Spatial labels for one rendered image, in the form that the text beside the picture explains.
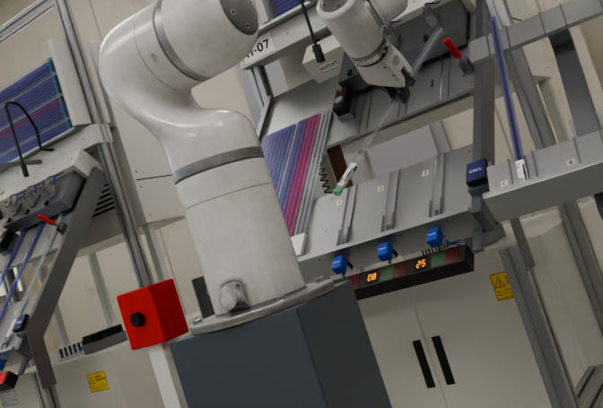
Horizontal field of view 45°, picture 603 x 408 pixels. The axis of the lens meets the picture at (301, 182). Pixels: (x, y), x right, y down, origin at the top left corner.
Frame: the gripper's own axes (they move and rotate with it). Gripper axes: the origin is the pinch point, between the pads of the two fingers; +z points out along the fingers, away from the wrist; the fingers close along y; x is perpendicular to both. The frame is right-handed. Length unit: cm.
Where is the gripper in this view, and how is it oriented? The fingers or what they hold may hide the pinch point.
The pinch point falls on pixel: (398, 92)
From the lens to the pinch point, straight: 162.2
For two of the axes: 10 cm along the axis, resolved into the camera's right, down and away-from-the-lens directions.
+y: -7.8, -1.7, 6.0
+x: -4.0, 8.7, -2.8
